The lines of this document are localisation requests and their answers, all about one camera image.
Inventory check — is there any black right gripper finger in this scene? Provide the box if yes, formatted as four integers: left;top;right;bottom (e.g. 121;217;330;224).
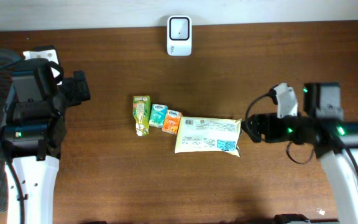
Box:
241;124;260;142
241;114;257;127

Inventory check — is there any green juice carton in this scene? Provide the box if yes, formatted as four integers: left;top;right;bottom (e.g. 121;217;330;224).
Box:
133;95;151;137

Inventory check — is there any orange tissue pack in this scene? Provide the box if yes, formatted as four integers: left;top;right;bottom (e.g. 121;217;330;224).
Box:
162;110;182;134

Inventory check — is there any teal tissue pack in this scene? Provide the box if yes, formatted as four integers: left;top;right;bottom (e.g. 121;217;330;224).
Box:
149;104;168;128

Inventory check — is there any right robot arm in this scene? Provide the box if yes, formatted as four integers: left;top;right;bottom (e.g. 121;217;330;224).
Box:
241;83;358;223

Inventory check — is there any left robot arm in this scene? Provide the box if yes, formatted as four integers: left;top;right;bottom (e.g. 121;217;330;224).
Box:
0;58;91;223

